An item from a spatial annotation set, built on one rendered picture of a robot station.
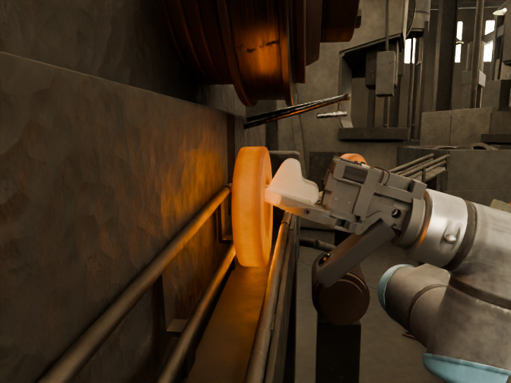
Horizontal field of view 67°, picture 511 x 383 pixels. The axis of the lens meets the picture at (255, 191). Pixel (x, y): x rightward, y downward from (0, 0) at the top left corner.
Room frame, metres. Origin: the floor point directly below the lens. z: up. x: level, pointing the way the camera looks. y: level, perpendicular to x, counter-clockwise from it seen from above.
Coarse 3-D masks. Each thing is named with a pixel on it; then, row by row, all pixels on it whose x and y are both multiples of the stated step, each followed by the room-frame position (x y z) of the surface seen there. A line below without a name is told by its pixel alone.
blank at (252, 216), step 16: (240, 160) 0.46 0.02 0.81; (256, 160) 0.46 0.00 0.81; (240, 176) 0.44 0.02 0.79; (256, 176) 0.44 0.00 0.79; (240, 192) 0.43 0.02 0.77; (256, 192) 0.43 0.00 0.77; (240, 208) 0.43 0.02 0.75; (256, 208) 0.43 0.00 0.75; (272, 208) 0.57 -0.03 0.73; (240, 224) 0.43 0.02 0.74; (256, 224) 0.43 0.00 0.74; (272, 224) 0.56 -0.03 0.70; (240, 240) 0.43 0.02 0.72; (256, 240) 0.43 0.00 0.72; (240, 256) 0.45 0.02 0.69; (256, 256) 0.44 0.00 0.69
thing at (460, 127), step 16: (432, 112) 4.71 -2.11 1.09; (448, 112) 4.44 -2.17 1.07; (464, 112) 4.20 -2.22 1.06; (480, 112) 3.98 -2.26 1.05; (496, 112) 3.84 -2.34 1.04; (432, 128) 4.68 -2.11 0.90; (448, 128) 4.41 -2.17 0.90; (464, 128) 4.17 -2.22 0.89; (480, 128) 3.95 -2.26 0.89; (496, 128) 3.85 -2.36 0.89; (432, 144) 4.66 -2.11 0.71; (448, 144) 4.39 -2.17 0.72; (464, 144) 4.15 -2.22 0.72
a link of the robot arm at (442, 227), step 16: (432, 192) 0.46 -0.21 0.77; (432, 208) 0.44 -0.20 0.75; (448, 208) 0.44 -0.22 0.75; (464, 208) 0.44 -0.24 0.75; (432, 224) 0.43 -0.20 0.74; (448, 224) 0.43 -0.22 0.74; (464, 224) 0.43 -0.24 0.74; (416, 240) 0.45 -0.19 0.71; (432, 240) 0.43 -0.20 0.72; (448, 240) 0.42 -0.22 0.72; (416, 256) 0.45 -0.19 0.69; (432, 256) 0.44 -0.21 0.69; (448, 256) 0.43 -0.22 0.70
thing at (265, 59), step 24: (240, 0) 0.44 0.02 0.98; (264, 0) 0.43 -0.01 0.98; (288, 0) 0.45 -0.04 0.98; (240, 24) 0.45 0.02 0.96; (264, 24) 0.45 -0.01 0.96; (288, 24) 0.46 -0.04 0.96; (240, 48) 0.48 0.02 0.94; (264, 48) 0.47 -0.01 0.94; (288, 48) 0.46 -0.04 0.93; (240, 72) 0.51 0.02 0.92; (264, 72) 0.51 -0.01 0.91; (288, 72) 0.49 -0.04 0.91; (264, 96) 0.58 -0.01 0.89; (288, 96) 0.54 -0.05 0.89
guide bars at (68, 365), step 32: (224, 192) 0.51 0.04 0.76; (192, 224) 0.38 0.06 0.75; (224, 224) 0.52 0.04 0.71; (160, 256) 0.30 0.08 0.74; (224, 256) 0.44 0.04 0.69; (128, 288) 0.25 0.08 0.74; (160, 288) 0.29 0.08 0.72; (96, 320) 0.21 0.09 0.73; (160, 320) 0.30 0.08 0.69; (192, 320) 0.31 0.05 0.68; (96, 352) 0.19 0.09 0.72; (192, 352) 0.31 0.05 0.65
